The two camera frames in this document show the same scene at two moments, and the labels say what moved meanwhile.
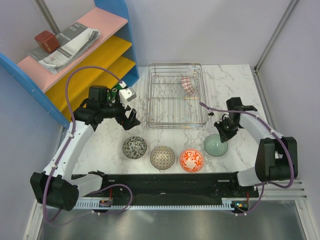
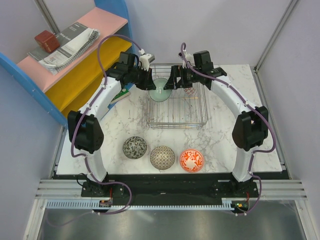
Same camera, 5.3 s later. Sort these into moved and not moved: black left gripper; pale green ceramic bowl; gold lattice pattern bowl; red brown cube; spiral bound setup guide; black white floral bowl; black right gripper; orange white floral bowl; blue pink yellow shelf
Moved: pale green ceramic bowl; black right gripper; black left gripper
Not moved: gold lattice pattern bowl; spiral bound setup guide; black white floral bowl; orange white floral bowl; blue pink yellow shelf; red brown cube
